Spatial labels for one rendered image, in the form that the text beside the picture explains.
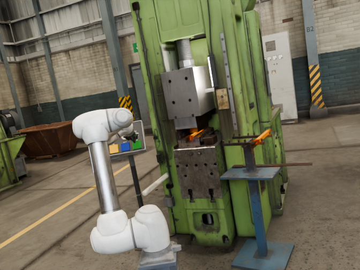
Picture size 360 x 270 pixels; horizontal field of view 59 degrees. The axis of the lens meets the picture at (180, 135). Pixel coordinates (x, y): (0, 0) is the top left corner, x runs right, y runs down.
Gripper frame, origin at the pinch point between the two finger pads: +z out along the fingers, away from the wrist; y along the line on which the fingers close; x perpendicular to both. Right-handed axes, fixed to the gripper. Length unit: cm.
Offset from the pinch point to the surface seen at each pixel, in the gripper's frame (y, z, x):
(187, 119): 46.9, 2.1, 10.2
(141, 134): 5.0, 13.3, 9.1
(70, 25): -233, 554, 620
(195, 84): 58, -16, 32
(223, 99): 79, -5, 20
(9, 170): -296, 336, 110
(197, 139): 53, 9, -6
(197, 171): 48, 18, -31
